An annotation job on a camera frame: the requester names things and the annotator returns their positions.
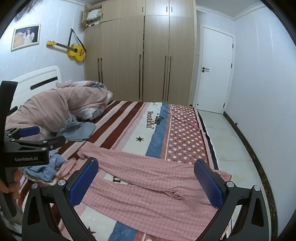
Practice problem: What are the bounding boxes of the yellow guitar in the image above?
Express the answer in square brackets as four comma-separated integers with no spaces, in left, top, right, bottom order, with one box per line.
[46,40,87,62]

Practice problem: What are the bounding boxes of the pink quilt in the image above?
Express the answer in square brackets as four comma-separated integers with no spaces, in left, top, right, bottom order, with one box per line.
[5,81,109,136]

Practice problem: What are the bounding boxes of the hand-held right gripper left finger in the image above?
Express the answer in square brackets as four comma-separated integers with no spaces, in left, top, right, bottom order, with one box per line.
[22,157,100,241]

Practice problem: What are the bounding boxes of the person's left hand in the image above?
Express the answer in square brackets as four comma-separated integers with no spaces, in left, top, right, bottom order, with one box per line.
[0,169,23,194]

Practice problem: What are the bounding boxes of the plain pink garment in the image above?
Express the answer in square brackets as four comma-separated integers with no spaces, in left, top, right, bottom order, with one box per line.
[57,159,77,178]

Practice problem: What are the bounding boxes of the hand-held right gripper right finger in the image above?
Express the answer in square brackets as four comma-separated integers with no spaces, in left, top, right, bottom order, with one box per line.
[194,159,271,241]

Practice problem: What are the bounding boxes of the pink checked pants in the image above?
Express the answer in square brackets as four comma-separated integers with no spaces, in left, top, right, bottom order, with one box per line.
[77,141,232,235]

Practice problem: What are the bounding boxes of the framed wall photo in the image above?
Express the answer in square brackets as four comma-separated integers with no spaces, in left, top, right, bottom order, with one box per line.
[11,24,41,52]

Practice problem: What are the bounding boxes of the dark baseboard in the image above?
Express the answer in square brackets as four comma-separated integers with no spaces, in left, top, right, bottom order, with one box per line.
[222,111,278,234]

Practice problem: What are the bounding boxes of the white headboard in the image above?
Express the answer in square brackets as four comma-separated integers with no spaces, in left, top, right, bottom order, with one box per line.
[9,65,61,109]

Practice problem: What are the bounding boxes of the striped dotted printed blanket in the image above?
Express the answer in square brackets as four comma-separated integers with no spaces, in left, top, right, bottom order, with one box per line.
[17,100,233,241]

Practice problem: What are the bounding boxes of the white door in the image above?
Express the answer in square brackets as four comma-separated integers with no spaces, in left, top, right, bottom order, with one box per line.
[193,26,236,114]

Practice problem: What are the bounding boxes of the folded bedding in wardrobe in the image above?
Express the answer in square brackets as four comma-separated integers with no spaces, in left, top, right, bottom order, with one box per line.
[86,8,102,26]

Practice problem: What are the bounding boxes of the beige wooden wardrobe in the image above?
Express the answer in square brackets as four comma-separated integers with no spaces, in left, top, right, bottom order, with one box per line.
[82,0,197,107]

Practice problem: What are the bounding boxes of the black guitar strap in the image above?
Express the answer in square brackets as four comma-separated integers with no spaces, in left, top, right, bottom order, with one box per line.
[68,28,86,54]

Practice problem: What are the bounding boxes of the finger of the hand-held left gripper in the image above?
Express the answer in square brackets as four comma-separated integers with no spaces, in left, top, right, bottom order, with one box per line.
[5,126,41,140]
[35,135,67,149]

